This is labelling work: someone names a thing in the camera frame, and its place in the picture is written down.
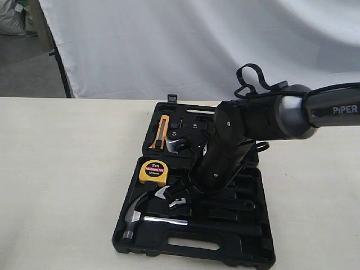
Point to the white backdrop cloth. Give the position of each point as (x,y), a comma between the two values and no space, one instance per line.
(149,49)

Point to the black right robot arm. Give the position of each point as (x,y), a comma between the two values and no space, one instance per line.
(294,112)

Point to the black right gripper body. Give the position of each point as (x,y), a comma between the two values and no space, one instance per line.
(183,188)

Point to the yellow tape measure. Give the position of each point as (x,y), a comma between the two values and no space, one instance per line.
(154,171)

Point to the adjustable wrench black handle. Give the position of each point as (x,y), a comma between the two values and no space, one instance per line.
(229,204)

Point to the white sack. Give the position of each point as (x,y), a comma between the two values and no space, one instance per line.
(12,18)

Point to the orange utility knife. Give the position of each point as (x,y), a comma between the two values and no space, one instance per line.
(159,141)

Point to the black plastic tool case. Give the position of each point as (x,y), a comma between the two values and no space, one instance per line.
(154,239)

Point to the black backdrop stand pole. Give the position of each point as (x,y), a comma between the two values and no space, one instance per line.
(61,69)

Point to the green white bag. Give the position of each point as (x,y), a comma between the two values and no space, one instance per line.
(29,23)

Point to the claw hammer black handle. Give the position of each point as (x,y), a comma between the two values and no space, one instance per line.
(133,218)

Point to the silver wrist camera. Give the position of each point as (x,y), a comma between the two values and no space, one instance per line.
(189,136)

